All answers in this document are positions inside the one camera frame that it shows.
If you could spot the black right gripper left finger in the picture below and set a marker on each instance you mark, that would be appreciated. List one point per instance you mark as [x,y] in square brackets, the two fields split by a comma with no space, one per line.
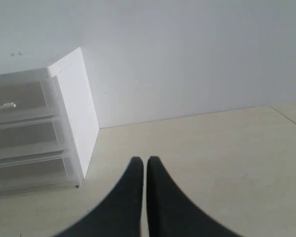
[119,213]

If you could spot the clear top right drawer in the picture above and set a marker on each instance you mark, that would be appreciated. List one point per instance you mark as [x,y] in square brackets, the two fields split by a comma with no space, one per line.
[26,98]

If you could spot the white plastic drawer cabinet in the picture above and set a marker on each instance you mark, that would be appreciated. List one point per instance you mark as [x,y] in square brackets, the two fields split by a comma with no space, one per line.
[76,111]

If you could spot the clear bottom drawer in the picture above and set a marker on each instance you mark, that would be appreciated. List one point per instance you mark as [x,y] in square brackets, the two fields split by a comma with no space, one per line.
[35,174]

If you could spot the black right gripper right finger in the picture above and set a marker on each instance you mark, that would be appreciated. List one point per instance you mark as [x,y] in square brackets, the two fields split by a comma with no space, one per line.
[171,213]

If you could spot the clear drawer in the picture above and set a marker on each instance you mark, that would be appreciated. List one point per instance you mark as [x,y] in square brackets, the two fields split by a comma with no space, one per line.
[26,98]
[31,138]
[35,174]

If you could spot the clear middle drawer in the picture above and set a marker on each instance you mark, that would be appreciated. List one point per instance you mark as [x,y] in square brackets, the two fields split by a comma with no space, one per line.
[31,138]

